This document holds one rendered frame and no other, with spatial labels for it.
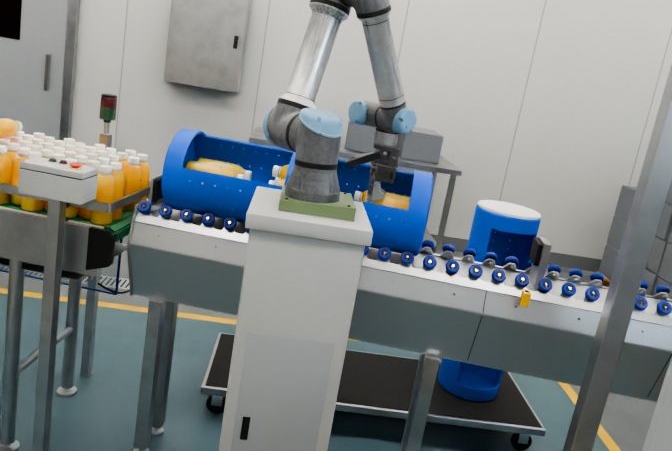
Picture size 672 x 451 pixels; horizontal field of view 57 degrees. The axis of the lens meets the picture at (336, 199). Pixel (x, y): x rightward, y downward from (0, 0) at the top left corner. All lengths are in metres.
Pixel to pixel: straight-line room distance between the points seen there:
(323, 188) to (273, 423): 0.65
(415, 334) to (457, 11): 3.82
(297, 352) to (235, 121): 3.95
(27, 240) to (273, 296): 0.96
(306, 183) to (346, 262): 0.23
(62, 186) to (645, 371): 1.92
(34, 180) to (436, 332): 1.36
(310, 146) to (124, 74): 4.11
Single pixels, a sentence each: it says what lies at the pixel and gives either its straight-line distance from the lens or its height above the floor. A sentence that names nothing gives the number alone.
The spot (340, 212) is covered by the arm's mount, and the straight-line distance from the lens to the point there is 1.60.
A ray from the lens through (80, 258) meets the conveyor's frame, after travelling 2.19.
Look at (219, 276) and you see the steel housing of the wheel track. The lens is 2.14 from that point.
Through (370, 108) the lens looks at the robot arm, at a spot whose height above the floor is 1.42.
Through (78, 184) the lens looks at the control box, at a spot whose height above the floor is 1.06.
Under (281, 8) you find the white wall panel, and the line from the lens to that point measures 5.40.
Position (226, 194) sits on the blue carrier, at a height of 1.07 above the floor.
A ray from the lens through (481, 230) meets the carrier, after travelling 2.77.
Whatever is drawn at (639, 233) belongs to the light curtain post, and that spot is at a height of 1.23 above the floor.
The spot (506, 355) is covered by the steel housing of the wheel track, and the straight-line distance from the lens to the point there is 2.20.
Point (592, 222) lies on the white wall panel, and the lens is 6.18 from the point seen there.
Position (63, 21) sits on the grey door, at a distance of 5.71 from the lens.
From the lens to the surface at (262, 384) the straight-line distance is 1.72.
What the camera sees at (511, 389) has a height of 0.15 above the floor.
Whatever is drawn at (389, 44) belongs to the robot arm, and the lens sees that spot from 1.74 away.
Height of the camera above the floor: 1.55
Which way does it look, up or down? 13 degrees down
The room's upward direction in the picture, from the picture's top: 10 degrees clockwise
